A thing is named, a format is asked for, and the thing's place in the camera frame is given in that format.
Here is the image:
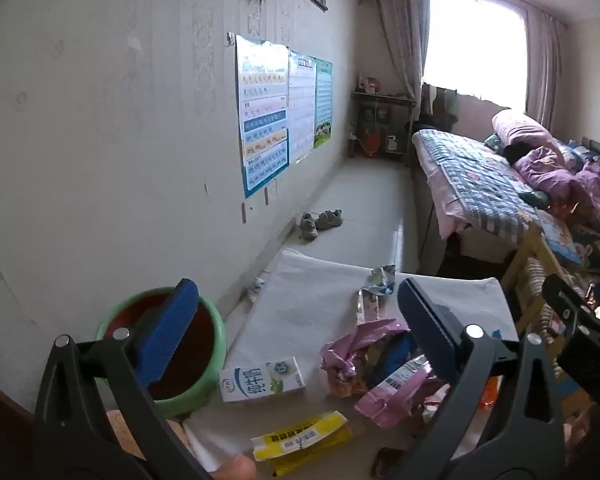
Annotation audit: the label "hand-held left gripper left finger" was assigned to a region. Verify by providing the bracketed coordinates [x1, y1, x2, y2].
[32, 277, 216, 480]

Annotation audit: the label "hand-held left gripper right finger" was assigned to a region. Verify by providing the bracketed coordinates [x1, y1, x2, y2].
[396, 276, 568, 480]

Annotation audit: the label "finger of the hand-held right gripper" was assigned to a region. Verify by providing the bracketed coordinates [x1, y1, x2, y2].
[541, 274, 600, 333]

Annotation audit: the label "blue snack wrapper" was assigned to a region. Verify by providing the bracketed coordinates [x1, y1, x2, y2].
[370, 332, 421, 386]

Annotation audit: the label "pink strawberry biscuit wrapper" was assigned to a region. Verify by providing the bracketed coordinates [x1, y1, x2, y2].
[354, 287, 387, 328]

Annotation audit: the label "silver blue wrapper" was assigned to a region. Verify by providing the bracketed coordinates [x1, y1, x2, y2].
[361, 265, 397, 297]

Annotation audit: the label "green plastic bin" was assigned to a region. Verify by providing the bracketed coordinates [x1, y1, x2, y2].
[95, 287, 228, 418]

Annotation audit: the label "large pink foil bag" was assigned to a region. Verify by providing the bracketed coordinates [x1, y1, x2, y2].
[355, 355, 451, 428]

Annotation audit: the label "white milk carton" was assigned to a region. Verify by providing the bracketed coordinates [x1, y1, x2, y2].
[218, 356, 307, 405]

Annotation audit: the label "dark brown wrapper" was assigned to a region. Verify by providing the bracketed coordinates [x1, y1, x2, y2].
[370, 447, 408, 480]

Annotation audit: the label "yellow carton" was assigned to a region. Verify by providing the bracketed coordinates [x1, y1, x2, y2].
[251, 410, 353, 476]

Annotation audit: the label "plaid cushion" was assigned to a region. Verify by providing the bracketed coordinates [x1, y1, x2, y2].
[522, 255, 563, 346]

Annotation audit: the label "dark patterned blanket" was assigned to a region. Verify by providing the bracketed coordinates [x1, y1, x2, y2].
[567, 222, 600, 286]

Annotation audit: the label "wooden chair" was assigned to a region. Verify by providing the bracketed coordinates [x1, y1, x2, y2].
[500, 222, 596, 341]

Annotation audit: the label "pink bed sheet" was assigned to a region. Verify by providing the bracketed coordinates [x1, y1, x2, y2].
[427, 160, 473, 241]

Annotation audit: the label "white towel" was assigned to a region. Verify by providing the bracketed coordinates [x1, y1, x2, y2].
[182, 248, 521, 480]

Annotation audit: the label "purple duvet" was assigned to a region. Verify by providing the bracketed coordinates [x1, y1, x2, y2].
[512, 146, 600, 226]

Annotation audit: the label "grey shoe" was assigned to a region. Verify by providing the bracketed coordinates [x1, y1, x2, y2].
[299, 212, 320, 241]
[315, 208, 344, 231]

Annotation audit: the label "patchwork quilt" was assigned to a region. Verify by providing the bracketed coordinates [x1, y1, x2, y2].
[414, 129, 543, 243]

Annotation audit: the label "black clothing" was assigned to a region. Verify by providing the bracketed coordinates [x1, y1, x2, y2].
[502, 142, 541, 163]

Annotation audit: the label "pink pillow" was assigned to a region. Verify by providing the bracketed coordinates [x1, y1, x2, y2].
[491, 108, 563, 153]

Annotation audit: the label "dark hanging clothes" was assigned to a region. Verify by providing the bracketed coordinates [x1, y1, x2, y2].
[420, 82, 462, 131]

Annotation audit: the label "patterned grey curtain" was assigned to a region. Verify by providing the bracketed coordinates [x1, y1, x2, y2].
[372, 0, 431, 106]
[525, 2, 568, 133]

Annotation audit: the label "dark storage shelf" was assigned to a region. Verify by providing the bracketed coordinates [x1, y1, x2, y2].
[350, 89, 418, 161]

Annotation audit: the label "bright window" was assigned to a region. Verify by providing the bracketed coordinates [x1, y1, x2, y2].
[422, 0, 531, 113]

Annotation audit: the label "large blue wall poster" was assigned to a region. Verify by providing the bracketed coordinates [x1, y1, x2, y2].
[235, 34, 291, 200]

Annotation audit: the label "green wall poster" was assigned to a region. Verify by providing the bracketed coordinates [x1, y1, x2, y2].
[312, 58, 334, 150]

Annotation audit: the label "pink white wall poster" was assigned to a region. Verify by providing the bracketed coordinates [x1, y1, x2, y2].
[286, 49, 317, 166]

